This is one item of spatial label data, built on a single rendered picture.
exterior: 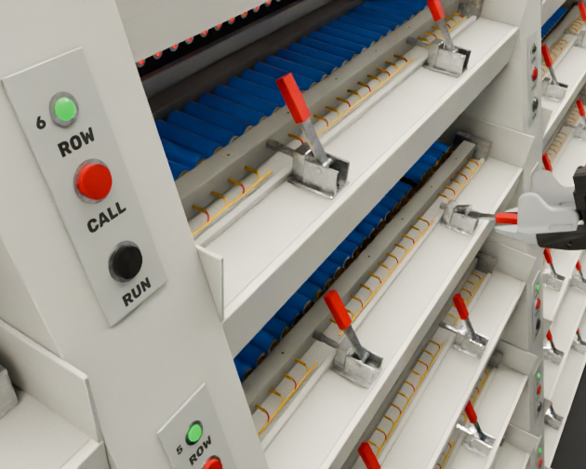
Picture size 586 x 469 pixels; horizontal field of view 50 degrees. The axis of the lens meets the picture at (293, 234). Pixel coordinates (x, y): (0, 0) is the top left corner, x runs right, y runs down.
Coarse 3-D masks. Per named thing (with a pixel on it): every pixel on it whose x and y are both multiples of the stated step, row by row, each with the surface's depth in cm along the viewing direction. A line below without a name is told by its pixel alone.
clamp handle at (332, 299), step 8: (328, 296) 54; (336, 296) 55; (328, 304) 55; (336, 304) 55; (336, 312) 55; (344, 312) 55; (336, 320) 55; (344, 320) 55; (344, 328) 55; (352, 328) 56; (352, 336) 56; (352, 344) 56; (360, 344) 57; (352, 352) 57; (360, 352) 56
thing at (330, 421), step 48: (480, 144) 86; (528, 144) 85; (480, 192) 82; (432, 240) 73; (480, 240) 77; (432, 288) 67; (336, 336) 61; (384, 336) 62; (288, 384) 56; (336, 384) 57; (384, 384) 58; (288, 432) 53; (336, 432) 53
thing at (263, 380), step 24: (456, 168) 82; (432, 192) 77; (456, 192) 80; (408, 216) 73; (384, 240) 69; (360, 264) 66; (336, 288) 63; (312, 312) 60; (288, 336) 58; (312, 336) 59; (264, 360) 55; (288, 360) 56; (264, 384) 53
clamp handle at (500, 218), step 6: (468, 210) 74; (468, 216) 74; (474, 216) 74; (480, 216) 73; (486, 216) 73; (492, 216) 73; (498, 216) 72; (504, 216) 72; (510, 216) 71; (516, 216) 71; (498, 222) 72; (504, 222) 72; (510, 222) 71; (516, 222) 71
